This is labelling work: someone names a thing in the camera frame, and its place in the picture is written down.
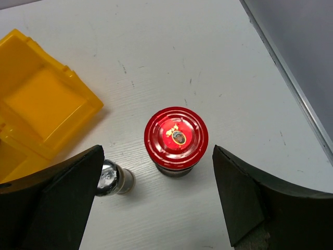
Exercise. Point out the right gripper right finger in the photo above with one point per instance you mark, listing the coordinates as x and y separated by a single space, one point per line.
262 211

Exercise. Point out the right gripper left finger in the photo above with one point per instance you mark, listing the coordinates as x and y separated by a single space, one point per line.
50 208

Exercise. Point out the silver-top pepper shaker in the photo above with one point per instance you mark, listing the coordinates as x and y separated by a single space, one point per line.
114 180

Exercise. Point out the red-lid chili sauce jar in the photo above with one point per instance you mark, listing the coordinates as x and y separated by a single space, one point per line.
176 139

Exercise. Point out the yellow three-compartment bin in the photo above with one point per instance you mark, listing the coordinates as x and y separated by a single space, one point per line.
44 104

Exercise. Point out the aluminium table frame rail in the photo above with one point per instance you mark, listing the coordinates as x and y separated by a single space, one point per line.
298 37

